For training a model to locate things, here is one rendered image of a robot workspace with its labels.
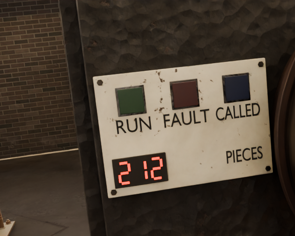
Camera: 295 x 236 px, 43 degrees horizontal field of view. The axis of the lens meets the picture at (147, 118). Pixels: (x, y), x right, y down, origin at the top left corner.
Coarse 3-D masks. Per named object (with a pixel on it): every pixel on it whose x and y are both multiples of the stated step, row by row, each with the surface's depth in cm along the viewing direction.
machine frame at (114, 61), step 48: (96, 0) 54; (144, 0) 55; (192, 0) 56; (240, 0) 57; (288, 0) 58; (96, 48) 55; (144, 48) 56; (192, 48) 57; (240, 48) 58; (288, 48) 59; (96, 144) 56; (96, 192) 65; (192, 192) 59; (240, 192) 61
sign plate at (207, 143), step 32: (224, 64) 56; (256, 64) 56; (96, 96) 53; (160, 96) 55; (224, 96) 56; (256, 96) 57; (128, 128) 54; (160, 128) 55; (192, 128) 56; (224, 128) 57; (256, 128) 58; (128, 160) 55; (192, 160) 57; (224, 160) 57; (256, 160) 58; (128, 192) 56
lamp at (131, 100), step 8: (128, 88) 54; (136, 88) 54; (120, 96) 53; (128, 96) 54; (136, 96) 54; (120, 104) 54; (128, 104) 54; (136, 104) 54; (120, 112) 54; (128, 112) 54; (136, 112) 54
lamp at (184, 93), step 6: (174, 84) 54; (180, 84) 54; (186, 84) 55; (192, 84) 55; (174, 90) 54; (180, 90) 55; (186, 90) 55; (192, 90) 55; (174, 96) 55; (180, 96) 55; (186, 96) 55; (192, 96) 55; (174, 102) 55; (180, 102) 55; (186, 102) 55; (192, 102) 55
